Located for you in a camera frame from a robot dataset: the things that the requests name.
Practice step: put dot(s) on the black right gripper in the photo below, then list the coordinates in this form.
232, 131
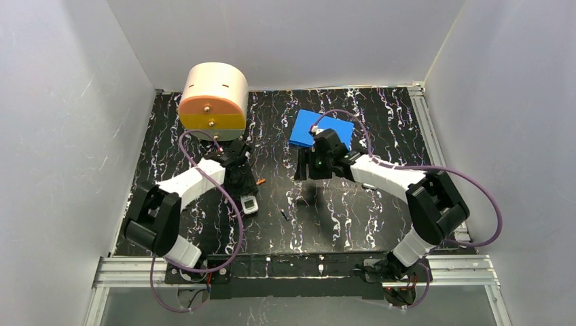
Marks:
307, 164

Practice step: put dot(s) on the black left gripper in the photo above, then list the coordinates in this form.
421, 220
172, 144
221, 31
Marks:
245, 180

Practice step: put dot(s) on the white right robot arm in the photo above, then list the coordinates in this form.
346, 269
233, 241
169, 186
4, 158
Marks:
435, 205

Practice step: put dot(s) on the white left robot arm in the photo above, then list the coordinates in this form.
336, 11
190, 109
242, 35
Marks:
153, 216

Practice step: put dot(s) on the small white buttoned remote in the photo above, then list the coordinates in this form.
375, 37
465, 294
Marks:
249, 204

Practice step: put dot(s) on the dark battery lower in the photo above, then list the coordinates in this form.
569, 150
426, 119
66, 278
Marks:
285, 215

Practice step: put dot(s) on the cream cylindrical drum container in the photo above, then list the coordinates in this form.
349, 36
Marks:
214, 101

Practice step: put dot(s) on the black base bar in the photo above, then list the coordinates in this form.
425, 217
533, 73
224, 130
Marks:
296, 275

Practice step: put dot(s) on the aluminium frame rail right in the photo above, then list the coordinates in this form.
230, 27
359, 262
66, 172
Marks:
420, 106

